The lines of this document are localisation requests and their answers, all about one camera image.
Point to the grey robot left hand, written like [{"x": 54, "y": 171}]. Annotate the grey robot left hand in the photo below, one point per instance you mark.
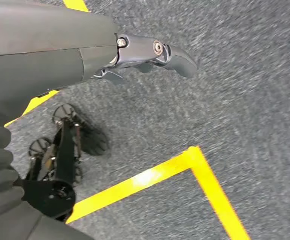
[{"x": 35, "y": 49}]

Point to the yellow floor tape strip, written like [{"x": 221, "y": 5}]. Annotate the yellow floor tape strip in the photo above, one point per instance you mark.
[{"x": 37, "y": 101}]

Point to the black robot foot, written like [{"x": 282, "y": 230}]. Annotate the black robot foot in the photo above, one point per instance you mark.
[{"x": 65, "y": 155}]

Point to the yellow floor tape square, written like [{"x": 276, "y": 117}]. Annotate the yellow floor tape square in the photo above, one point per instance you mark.
[{"x": 147, "y": 179}]

